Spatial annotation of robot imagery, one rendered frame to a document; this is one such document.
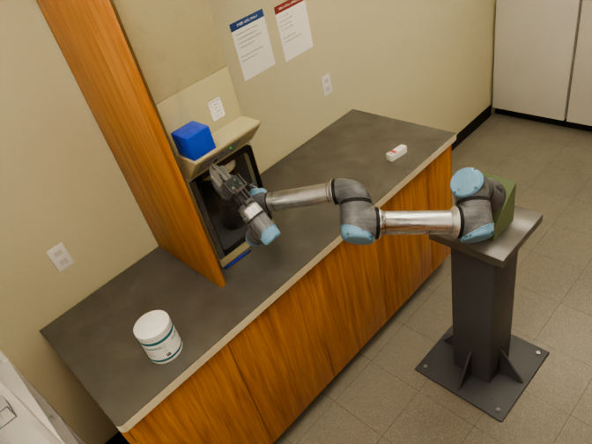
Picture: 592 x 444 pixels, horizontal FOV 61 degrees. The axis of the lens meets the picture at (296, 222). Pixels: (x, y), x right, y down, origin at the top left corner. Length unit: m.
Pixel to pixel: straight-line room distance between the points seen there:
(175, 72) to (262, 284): 0.87
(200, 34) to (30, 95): 0.66
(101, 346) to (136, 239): 0.55
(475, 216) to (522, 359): 1.21
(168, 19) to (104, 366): 1.25
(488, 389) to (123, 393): 1.72
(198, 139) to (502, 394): 1.88
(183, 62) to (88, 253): 0.96
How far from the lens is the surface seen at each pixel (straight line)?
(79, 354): 2.18
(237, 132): 1.90
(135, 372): 1.99
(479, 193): 1.89
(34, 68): 2.09
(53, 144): 2.16
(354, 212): 1.76
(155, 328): 1.87
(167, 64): 1.81
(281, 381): 2.39
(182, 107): 1.86
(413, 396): 2.76
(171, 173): 1.79
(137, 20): 1.75
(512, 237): 2.13
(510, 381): 2.82
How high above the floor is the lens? 2.34
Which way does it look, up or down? 37 degrees down
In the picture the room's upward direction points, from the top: 15 degrees counter-clockwise
